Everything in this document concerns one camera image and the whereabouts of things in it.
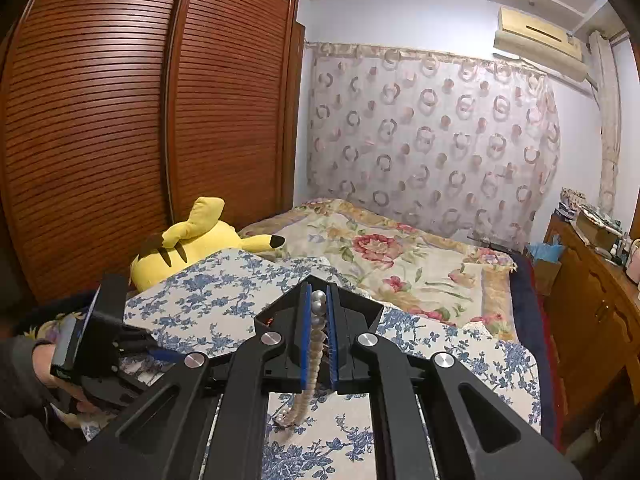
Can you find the beige air conditioner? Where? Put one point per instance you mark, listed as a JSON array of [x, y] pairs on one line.
[[540, 45]]

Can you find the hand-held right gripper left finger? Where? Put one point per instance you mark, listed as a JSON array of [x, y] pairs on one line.
[[306, 340]]

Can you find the blue plastic bag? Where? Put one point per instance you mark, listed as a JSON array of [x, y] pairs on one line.
[[545, 252]]

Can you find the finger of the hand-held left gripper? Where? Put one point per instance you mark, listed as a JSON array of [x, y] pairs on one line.
[[160, 355]]

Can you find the flat cardboard box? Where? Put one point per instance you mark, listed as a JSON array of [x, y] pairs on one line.
[[597, 227]]

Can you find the wooden sideboard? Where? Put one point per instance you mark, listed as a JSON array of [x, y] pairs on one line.
[[595, 310]]

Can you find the pink thermos jug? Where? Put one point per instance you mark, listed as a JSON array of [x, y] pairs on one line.
[[634, 262]]

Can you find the circle patterned curtain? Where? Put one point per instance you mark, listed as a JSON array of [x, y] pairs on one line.
[[425, 145]]

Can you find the yellow plush toy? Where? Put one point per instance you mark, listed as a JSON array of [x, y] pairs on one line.
[[200, 240]]

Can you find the beige gathered curtain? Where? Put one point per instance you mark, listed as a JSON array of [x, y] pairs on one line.
[[610, 120]]

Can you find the floral bedspread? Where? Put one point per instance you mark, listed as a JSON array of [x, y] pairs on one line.
[[390, 260]]

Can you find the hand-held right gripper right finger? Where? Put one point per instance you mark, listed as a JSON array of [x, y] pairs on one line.
[[334, 350]]

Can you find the person's left forearm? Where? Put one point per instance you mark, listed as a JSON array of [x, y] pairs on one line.
[[15, 370]]

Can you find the stack of patterned items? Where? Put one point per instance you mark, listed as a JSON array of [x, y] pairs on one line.
[[572, 202]]

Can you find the brown slatted wooden wardrobe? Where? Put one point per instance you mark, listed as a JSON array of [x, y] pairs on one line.
[[125, 110]]

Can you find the person's left hand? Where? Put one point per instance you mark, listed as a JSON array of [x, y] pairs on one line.
[[42, 367]]

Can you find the dark blue bed sheet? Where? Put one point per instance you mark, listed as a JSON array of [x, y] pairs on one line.
[[530, 335]]

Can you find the blue floral tablecloth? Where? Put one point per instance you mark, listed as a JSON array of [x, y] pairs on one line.
[[210, 300]]

